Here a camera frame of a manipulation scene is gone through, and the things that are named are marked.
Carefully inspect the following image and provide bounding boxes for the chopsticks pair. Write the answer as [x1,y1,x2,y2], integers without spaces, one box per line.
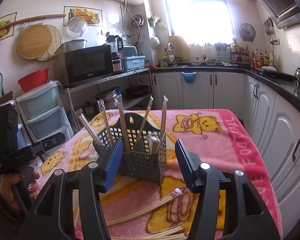
[111,223,186,240]
[160,96,168,139]

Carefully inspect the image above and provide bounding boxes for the person's left hand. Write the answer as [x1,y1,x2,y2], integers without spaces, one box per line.
[0,171,40,213]

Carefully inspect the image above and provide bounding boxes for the plastic drawer unit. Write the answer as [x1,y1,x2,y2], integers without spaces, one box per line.
[0,81,75,156]

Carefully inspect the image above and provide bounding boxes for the red plastic basin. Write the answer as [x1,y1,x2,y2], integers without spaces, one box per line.
[18,68,49,93]

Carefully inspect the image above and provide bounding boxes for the metal pots on shelf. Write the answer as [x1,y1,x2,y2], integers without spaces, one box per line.
[95,87,121,110]

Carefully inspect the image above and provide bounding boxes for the pink bear blanket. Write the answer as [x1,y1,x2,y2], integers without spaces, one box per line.
[36,108,284,240]

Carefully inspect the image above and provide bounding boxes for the black microwave oven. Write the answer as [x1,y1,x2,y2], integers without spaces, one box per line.
[64,45,114,86]

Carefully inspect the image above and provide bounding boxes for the dark green utensil basket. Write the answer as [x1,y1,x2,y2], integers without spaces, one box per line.
[92,112,168,186]

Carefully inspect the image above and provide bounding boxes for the round bamboo tray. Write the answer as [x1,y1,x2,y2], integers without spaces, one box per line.
[17,24,63,61]

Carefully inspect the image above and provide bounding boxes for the blue-grey storage box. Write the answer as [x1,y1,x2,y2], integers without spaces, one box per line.
[121,56,145,70]

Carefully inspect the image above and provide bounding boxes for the blue hanging bin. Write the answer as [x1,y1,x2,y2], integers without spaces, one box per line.
[181,71,197,84]

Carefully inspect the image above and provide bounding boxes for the fruit picture on wall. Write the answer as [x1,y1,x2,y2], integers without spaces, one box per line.
[63,6,103,26]

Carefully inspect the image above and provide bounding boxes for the wall fan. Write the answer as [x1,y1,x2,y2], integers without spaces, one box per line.
[239,23,256,42]

